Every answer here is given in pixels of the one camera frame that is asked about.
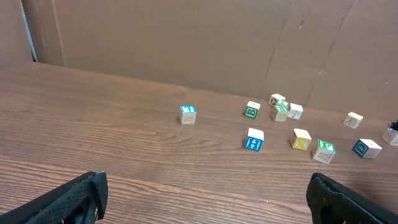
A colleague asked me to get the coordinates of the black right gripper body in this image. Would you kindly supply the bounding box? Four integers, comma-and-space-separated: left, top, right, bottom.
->
390, 121, 398, 131

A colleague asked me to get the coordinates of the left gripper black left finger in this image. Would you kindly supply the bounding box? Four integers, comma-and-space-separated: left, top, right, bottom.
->
1, 172, 108, 224

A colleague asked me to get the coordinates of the plain top wooden block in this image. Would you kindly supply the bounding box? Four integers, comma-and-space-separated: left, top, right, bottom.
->
244, 128, 264, 152

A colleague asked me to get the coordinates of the blue D letter block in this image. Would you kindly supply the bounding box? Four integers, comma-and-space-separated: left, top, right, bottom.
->
353, 139, 382, 159

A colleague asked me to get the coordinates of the rear plain wooden block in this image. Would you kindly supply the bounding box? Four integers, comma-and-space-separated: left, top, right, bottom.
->
269, 93, 285, 106

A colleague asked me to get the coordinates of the plain wooden block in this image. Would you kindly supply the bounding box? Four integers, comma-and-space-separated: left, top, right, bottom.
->
269, 93, 285, 106
244, 128, 264, 152

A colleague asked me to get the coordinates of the blue-top block far left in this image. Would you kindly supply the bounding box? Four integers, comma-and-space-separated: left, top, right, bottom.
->
180, 105, 197, 124

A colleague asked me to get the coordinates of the blue-sided wooden block rear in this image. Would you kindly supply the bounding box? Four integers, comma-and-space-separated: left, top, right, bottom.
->
288, 103, 303, 120

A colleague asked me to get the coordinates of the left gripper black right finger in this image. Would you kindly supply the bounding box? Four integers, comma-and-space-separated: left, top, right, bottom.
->
306, 172, 397, 224

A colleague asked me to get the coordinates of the green L letter block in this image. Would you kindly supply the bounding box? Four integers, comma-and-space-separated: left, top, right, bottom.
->
276, 100, 290, 110

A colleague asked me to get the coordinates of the green F letter block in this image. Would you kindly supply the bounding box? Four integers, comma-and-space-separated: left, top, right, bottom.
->
312, 139, 336, 164

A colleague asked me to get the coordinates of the green-top R block rear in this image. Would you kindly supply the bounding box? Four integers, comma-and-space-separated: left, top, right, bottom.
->
270, 105, 289, 122

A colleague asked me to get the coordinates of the blue P letter block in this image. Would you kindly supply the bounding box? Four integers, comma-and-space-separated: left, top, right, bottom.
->
382, 128, 398, 146

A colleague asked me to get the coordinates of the yellow-sided wooden block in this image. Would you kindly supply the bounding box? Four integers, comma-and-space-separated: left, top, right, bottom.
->
289, 128, 312, 151

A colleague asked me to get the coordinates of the yellow-top block far right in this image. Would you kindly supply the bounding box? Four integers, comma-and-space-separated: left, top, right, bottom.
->
343, 112, 363, 129

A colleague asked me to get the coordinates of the green B letter block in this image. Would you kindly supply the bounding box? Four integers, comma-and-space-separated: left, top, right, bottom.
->
244, 101, 261, 119

